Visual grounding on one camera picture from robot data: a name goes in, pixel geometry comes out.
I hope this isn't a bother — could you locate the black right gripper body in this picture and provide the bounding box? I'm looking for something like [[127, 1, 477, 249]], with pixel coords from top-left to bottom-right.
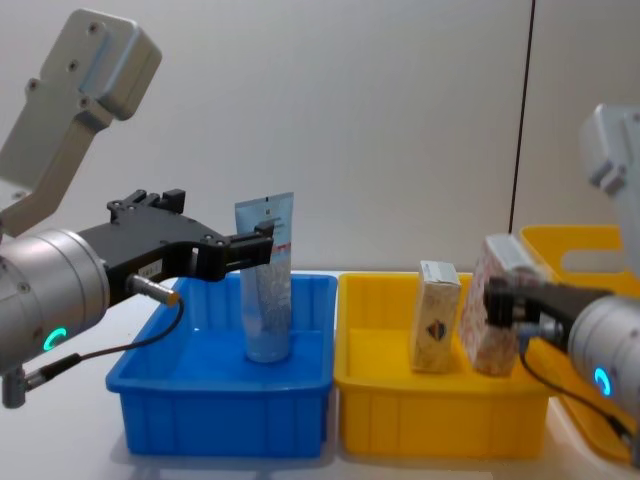
[[528, 281, 615, 347]]

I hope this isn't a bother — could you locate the thin dark gripper cable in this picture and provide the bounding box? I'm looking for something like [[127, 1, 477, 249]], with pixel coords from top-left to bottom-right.
[[22, 274, 185, 392], [518, 322, 635, 447]]

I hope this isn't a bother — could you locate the thin black hanging cable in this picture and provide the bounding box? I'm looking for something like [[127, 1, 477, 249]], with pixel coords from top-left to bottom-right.
[[508, 0, 537, 236]]

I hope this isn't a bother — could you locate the pale blue squeeze tube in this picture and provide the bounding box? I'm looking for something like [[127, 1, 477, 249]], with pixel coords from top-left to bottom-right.
[[234, 191, 297, 364]]

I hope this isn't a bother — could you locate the blue plastic bin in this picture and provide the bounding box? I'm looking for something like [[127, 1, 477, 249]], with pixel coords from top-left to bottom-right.
[[105, 272, 341, 458]]

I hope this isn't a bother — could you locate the cream cardboard box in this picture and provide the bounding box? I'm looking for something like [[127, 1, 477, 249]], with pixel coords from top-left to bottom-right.
[[409, 259, 463, 374]]

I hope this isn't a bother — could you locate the red white patterned box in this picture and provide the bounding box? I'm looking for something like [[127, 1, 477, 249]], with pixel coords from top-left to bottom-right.
[[459, 234, 539, 379]]

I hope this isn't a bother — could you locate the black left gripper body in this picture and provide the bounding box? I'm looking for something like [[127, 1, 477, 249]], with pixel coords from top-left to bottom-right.
[[74, 188, 227, 307]]

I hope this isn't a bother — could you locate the yellow plastic basket with handle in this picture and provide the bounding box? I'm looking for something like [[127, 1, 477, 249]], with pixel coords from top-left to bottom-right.
[[518, 224, 640, 464]]

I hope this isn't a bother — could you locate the yellow plastic bin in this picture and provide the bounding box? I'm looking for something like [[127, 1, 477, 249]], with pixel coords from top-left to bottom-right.
[[331, 272, 552, 460]]

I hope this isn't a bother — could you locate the thin dark right gripper cable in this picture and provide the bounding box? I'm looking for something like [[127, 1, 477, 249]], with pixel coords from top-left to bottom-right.
[[518, 322, 635, 447]]

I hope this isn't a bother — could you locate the thin dark left gripper cable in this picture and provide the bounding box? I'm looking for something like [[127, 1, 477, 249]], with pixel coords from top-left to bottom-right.
[[22, 274, 185, 392]]

